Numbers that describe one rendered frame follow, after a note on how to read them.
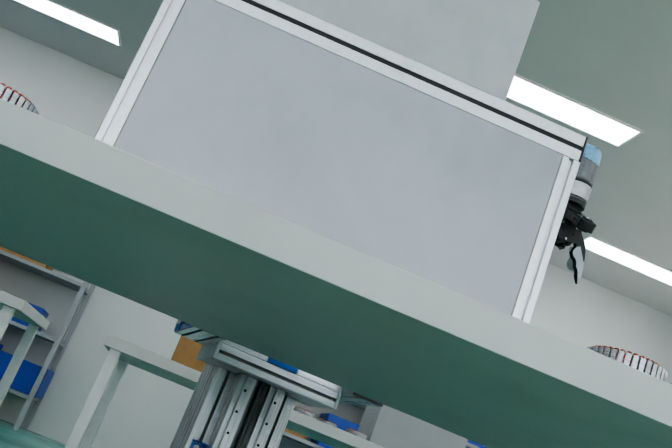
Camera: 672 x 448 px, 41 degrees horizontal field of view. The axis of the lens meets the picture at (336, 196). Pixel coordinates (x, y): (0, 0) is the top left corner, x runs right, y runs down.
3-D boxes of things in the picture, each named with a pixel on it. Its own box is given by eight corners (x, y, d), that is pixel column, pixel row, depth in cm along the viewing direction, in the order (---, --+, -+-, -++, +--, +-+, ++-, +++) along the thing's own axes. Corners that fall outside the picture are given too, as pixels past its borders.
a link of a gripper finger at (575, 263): (575, 283, 226) (567, 247, 227) (589, 281, 221) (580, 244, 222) (565, 285, 225) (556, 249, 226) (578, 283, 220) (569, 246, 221)
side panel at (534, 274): (442, 362, 155) (499, 198, 164) (458, 369, 155) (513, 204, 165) (499, 350, 128) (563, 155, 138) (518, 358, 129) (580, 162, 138)
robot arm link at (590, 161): (587, 158, 236) (610, 152, 229) (576, 195, 233) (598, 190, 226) (565, 144, 234) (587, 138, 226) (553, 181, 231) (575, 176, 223)
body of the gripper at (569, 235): (560, 252, 228) (573, 210, 232) (578, 248, 220) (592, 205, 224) (535, 240, 227) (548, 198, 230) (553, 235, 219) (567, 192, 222)
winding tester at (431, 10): (232, 85, 175) (272, -1, 181) (434, 173, 178) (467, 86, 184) (249, -6, 137) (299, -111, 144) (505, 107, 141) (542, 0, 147)
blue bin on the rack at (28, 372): (-4, 381, 769) (9, 354, 777) (42, 399, 772) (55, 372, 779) (-14, 378, 729) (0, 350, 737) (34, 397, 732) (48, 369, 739)
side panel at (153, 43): (92, 216, 150) (171, 55, 160) (109, 223, 151) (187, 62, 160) (76, 171, 124) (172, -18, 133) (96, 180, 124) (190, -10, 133)
